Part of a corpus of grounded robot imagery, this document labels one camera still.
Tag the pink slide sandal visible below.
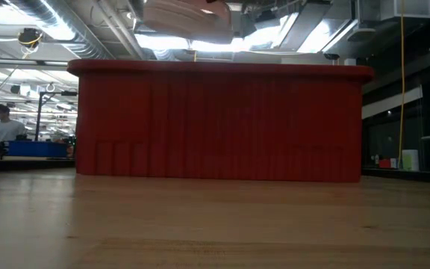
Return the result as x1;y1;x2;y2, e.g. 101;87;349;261
142;0;235;45

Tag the red plastic bin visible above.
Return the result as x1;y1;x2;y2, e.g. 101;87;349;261
66;58;375;183

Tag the blue plastic bin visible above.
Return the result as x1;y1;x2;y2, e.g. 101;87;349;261
7;140;69;158

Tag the green and white box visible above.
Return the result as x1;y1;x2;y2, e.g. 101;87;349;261
401;149;420;172

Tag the person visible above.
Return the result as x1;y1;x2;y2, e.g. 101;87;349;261
0;103;28;146

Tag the black metal stand frame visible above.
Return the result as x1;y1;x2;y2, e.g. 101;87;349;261
35;90;79;142

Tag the yellow cable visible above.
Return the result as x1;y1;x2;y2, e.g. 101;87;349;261
397;0;407;169

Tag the yellow cable reel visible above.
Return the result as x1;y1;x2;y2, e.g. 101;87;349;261
16;28;45;50

